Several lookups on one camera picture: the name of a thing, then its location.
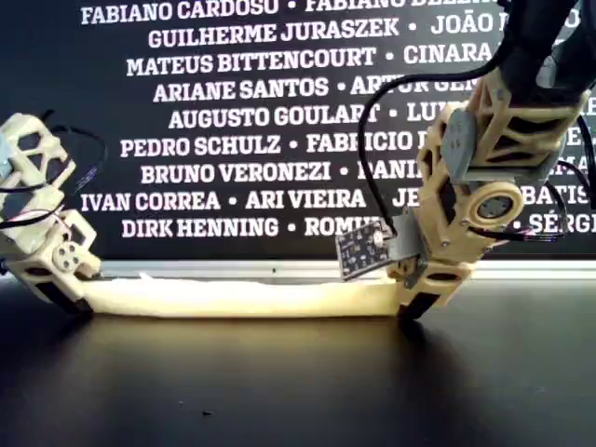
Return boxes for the black banner with white names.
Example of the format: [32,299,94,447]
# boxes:
[0,0,596,262]

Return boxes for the pale yellow square cloth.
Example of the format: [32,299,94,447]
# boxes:
[86,272,411,320]

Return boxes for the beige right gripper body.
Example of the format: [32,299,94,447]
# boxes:
[413,203,495,272]

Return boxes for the black left arm cable loops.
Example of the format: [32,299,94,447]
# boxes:
[0,109,109,232]

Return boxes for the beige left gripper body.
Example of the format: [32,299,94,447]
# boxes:
[0,210,98,281]

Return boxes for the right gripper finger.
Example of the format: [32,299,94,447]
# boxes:
[388,255,428,291]
[400,265,473,321]

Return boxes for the grey right camera bracket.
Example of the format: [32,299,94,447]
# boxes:
[388,216,428,263]

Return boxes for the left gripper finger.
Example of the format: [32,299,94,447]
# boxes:
[7,264,93,316]
[75,251,103,280]

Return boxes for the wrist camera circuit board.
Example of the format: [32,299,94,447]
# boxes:
[334,222,395,280]

